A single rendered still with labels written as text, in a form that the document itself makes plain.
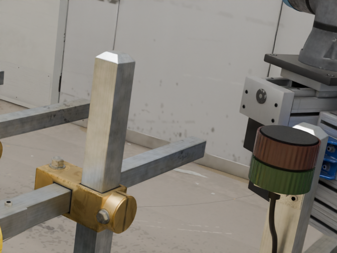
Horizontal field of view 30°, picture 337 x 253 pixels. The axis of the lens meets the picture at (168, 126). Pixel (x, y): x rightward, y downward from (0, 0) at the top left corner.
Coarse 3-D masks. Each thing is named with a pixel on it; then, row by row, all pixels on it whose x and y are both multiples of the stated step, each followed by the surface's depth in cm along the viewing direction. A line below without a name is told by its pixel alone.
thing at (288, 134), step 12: (264, 132) 58; (276, 132) 59; (288, 132) 60; (300, 132) 60; (288, 144) 56; (300, 144) 57; (312, 144) 57; (276, 168) 57; (312, 168) 59; (288, 204) 63; (300, 204) 63; (276, 240) 63; (276, 252) 64
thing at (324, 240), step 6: (324, 234) 102; (318, 240) 99; (324, 240) 100; (330, 240) 100; (336, 240) 100; (312, 246) 97; (318, 246) 97; (324, 246) 97; (330, 246) 98; (336, 246) 99; (306, 252) 95; (312, 252) 95; (318, 252) 95; (324, 252) 96; (330, 252) 96; (336, 252) 100
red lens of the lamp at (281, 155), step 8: (256, 136) 59; (264, 136) 58; (256, 144) 59; (264, 144) 57; (272, 144) 57; (280, 144) 56; (320, 144) 58; (256, 152) 59; (264, 152) 58; (272, 152) 57; (280, 152) 57; (288, 152) 56; (296, 152) 56; (304, 152) 57; (312, 152) 57; (264, 160) 58; (272, 160) 57; (280, 160) 57; (288, 160) 57; (296, 160) 57; (304, 160) 57; (312, 160) 57; (288, 168) 57; (296, 168) 57; (304, 168) 57
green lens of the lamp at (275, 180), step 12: (252, 156) 60; (252, 168) 59; (264, 168) 58; (252, 180) 59; (264, 180) 58; (276, 180) 57; (288, 180) 57; (300, 180) 57; (276, 192) 58; (288, 192) 58; (300, 192) 58
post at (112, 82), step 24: (96, 72) 75; (120, 72) 74; (96, 96) 75; (120, 96) 75; (96, 120) 76; (120, 120) 77; (96, 144) 77; (120, 144) 78; (96, 168) 77; (120, 168) 80; (96, 240) 80
